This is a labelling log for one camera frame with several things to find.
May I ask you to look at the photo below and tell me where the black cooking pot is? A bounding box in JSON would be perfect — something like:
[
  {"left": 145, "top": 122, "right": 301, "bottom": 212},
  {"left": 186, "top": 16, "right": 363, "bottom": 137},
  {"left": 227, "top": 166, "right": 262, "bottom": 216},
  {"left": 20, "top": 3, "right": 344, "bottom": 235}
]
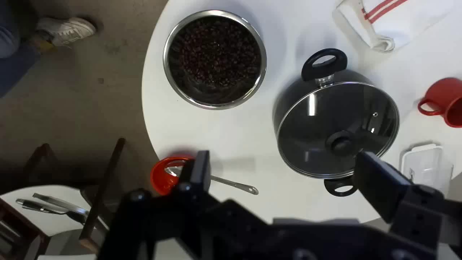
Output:
[{"left": 271, "top": 47, "right": 402, "bottom": 198}]

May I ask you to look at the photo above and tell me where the steel bowl of coffee beans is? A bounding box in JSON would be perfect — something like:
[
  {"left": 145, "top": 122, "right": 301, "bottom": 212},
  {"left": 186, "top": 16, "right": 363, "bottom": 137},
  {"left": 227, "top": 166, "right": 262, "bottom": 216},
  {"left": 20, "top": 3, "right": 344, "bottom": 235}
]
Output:
[{"left": 161, "top": 8, "right": 268, "bottom": 109}]

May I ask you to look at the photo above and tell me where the glass pot lid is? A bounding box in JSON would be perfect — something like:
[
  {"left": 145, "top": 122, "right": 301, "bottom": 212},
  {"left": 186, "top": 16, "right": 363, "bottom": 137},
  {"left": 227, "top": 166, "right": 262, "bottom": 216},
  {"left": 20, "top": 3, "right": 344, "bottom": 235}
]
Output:
[{"left": 277, "top": 79, "right": 401, "bottom": 180}]

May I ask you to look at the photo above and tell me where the metal spoon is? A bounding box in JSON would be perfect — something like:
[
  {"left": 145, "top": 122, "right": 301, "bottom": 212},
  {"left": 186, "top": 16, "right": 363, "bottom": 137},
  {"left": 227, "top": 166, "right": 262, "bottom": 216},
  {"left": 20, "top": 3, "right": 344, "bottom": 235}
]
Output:
[{"left": 164, "top": 164, "right": 259, "bottom": 196}]

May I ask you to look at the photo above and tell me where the red mug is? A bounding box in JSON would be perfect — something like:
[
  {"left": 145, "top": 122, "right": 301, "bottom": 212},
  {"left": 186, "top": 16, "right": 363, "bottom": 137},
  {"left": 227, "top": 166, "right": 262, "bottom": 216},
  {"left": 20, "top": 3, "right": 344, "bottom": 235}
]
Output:
[{"left": 415, "top": 76, "right": 462, "bottom": 130}]

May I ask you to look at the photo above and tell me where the grey metal tool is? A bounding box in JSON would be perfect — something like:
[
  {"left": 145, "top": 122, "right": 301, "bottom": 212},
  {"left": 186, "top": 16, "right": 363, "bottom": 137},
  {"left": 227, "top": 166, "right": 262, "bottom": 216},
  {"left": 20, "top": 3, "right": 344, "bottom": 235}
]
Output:
[{"left": 14, "top": 190, "right": 89, "bottom": 219}]

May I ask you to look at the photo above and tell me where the seated person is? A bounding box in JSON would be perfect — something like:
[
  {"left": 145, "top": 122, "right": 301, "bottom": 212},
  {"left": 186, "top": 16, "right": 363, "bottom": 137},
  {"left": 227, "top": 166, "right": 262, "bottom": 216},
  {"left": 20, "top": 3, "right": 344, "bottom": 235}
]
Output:
[{"left": 0, "top": 0, "right": 41, "bottom": 99}]

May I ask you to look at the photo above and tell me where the white towel with red stripes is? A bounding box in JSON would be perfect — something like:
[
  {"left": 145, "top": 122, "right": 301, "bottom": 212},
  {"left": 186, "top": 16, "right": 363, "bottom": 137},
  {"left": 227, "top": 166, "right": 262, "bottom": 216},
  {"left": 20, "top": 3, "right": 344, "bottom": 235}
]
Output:
[{"left": 331, "top": 0, "right": 457, "bottom": 53}]

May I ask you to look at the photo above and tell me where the white sneaker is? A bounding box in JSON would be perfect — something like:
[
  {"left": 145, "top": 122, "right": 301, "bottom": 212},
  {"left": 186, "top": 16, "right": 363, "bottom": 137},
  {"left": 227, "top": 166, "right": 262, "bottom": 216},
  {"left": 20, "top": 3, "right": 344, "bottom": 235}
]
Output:
[{"left": 34, "top": 16, "right": 98, "bottom": 49}]

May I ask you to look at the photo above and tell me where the dark wooden chair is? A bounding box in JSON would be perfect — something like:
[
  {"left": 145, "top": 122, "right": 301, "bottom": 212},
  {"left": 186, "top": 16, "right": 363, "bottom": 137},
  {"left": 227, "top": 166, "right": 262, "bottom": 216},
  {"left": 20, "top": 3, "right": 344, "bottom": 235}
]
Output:
[{"left": 20, "top": 135, "right": 128, "bottom": 254}]

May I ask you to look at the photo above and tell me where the small white round table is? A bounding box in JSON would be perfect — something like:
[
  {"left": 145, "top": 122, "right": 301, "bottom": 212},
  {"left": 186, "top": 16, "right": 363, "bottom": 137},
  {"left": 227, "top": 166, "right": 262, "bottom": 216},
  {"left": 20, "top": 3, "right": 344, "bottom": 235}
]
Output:
[{"left": 0, "top": 183, "right": 105, "bottom": 258}]

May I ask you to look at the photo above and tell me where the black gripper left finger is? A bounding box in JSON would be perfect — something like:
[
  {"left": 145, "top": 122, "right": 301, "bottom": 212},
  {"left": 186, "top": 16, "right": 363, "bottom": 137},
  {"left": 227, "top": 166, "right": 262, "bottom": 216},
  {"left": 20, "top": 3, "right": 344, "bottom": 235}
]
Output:
[{"left": 178, "top": 148, "right": 212, "bottom": 195}]

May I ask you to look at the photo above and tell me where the clear plastic container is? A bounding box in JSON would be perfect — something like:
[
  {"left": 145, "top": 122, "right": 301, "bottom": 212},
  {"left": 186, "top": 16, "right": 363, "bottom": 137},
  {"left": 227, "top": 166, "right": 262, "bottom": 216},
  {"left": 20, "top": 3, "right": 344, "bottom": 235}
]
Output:
[{"left": 398, "top": 140, "right": 456, "bottom": 195}]

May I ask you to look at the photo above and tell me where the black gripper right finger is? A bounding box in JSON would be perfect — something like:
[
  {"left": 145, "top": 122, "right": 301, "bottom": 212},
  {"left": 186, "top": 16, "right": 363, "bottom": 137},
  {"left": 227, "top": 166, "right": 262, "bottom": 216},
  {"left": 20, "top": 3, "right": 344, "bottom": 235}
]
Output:
[{"left": 352, "top": 148, "right": 421, "bottom": 224}]

